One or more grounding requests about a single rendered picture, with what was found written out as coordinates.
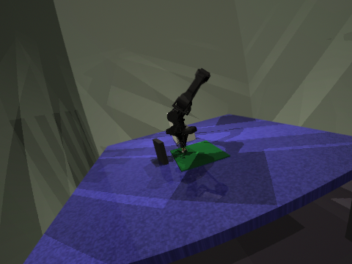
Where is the black cable with plug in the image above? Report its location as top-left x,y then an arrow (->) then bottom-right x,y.
168,140 -> 186,157

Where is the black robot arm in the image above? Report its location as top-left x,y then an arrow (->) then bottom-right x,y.
167,68 -> 210,136

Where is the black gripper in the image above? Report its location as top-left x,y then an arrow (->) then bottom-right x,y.
166,118 -> 197,144

